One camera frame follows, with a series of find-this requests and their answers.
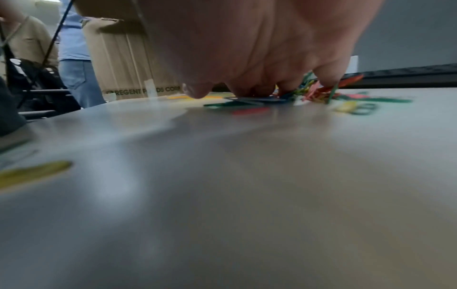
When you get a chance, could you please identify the person's right hand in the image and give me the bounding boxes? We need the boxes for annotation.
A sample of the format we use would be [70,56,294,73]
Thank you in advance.
[130,0,388,100]

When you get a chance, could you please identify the pile of colourful paper clips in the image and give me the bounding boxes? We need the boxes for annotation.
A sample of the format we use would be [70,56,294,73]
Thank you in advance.
[203,71,415,117]

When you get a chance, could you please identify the brown cardboard box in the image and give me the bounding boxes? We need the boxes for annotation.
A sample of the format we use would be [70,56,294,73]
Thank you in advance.
[72,0,187,101]

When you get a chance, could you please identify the person's dark torso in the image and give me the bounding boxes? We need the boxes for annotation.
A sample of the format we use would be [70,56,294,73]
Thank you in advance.
[0,76,29,138]

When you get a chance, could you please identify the white desk divider panel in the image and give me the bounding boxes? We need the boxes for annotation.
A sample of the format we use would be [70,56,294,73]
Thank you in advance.
[351,0,457,75]

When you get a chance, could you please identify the black keyboard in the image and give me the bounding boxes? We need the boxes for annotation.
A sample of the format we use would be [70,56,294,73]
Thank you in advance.
[340,63,457,89]

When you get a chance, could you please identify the black office chair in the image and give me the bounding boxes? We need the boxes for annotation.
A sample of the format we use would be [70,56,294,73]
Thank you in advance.
[5,57,83,120]

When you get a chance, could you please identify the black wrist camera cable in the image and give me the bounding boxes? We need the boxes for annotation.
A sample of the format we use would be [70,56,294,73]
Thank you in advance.
[42,0,78,69]

